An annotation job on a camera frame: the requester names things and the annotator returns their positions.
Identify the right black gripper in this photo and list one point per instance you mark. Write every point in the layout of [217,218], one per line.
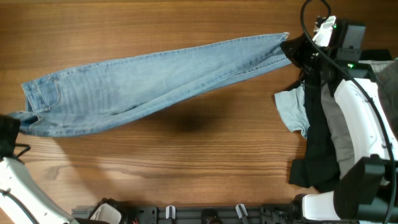
[294,54]

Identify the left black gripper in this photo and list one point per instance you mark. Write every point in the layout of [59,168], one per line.
[9,127]

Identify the light blue denim jeans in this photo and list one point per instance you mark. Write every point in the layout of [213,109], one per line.
[92,98]

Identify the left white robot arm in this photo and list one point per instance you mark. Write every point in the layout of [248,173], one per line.
[23,200]

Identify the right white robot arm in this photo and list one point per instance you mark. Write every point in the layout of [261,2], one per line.
[368,191]

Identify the light blue shirt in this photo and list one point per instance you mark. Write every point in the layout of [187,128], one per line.
[291,109]

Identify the grey garment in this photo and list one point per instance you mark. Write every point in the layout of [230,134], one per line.
[336,120]

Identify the black garment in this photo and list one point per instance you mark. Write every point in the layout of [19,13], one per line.
[319,167]

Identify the black mounting rail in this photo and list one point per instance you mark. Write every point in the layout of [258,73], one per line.
[193,215]

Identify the right white rail clip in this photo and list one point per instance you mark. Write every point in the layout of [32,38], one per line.
[241,211]

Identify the white rail clip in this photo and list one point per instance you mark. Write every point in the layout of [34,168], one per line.
[170,212]
[241,211]

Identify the left white rail clip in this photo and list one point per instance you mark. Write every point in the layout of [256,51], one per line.
[170,212]

